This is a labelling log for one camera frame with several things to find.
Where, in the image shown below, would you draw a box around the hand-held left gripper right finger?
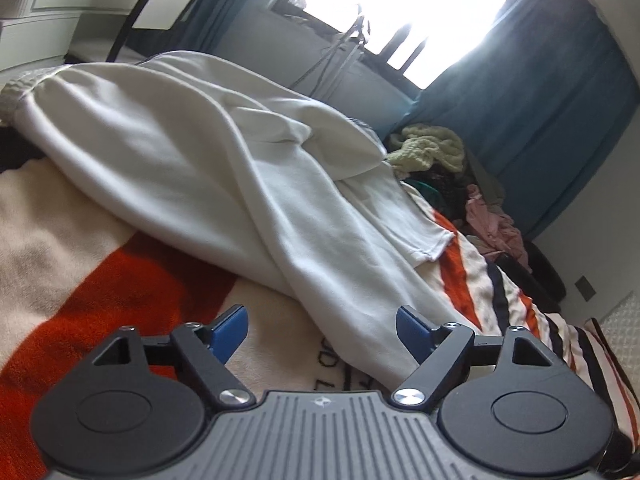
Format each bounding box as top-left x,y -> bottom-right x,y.
392,306 -> 553,410

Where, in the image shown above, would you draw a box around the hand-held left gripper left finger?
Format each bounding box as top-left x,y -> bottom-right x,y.
91,304 -> 257,409

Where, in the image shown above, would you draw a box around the white sweatpants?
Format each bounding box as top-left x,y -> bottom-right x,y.
1,51 -> 457,390

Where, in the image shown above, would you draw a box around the dark clothes pile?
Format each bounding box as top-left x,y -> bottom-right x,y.
400,150 -> 506,231

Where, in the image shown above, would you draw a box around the pink garment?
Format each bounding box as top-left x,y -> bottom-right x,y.
465,184 -> 531,271

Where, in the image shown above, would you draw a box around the striped orange and cream blanket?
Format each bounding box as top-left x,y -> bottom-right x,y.
0,125 -> 636,476

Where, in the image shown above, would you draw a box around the pale yellow knit garment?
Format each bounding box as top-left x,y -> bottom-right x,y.
386,125 -> 467,174

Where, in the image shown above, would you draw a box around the blue curtain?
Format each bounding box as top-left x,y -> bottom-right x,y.
165,0 -> 307,61
411,0 -> 637,241

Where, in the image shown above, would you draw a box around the window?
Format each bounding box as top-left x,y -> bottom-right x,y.
270,0 -> 532,92

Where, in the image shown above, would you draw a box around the black curved pole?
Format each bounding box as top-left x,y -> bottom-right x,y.
107,0 -> 182,64

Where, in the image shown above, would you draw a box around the white drawer cabinet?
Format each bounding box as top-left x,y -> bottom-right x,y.
0,0 -> 217,73

